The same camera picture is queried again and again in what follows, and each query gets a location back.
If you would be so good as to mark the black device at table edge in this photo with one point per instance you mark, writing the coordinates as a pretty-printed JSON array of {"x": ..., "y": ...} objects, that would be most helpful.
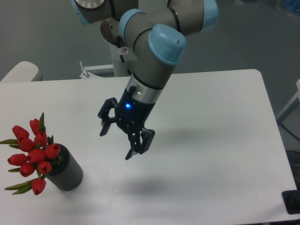
[{"x": 292, "y": 201}]

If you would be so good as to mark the white furniture frame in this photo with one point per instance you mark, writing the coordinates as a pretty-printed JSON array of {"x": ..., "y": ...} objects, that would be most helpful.
[{"x": 290, "y": 106}]

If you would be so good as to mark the white chair armrest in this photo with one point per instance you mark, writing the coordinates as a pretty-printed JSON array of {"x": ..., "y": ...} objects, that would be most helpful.
[{"x": 23, "y": 72}]

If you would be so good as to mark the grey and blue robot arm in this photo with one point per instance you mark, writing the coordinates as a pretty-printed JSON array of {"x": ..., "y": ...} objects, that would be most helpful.
[{"x": 158, "y": 40}]

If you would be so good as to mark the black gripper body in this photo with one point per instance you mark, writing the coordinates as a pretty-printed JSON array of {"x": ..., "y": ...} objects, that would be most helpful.
[{"x": 131, "y": 112}]

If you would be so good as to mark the dark grey ribbed vase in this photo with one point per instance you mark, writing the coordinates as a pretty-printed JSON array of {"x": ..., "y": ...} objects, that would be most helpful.
[{"x": 68, "y": 174}]

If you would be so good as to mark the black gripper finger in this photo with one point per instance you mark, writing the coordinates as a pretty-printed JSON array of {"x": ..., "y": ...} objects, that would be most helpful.
[
  {"x": 140, "y": 141},
  {"x": 103, "y": 114}
]

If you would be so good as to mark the red tulip bouquet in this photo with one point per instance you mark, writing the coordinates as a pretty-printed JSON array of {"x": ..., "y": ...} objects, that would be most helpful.
[{"x": 40, "y": 154}]

